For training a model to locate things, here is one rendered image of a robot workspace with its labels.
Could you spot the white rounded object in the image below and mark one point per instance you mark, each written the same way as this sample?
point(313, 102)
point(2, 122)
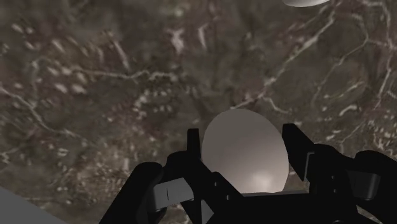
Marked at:
point(305, 2)

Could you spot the white egg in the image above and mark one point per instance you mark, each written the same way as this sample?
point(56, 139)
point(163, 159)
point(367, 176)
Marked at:
point(245, 152)

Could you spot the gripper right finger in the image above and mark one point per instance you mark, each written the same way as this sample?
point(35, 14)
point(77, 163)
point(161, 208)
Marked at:
point(335, 167)

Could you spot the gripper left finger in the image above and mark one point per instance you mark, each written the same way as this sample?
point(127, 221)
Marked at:
point(178, 173)

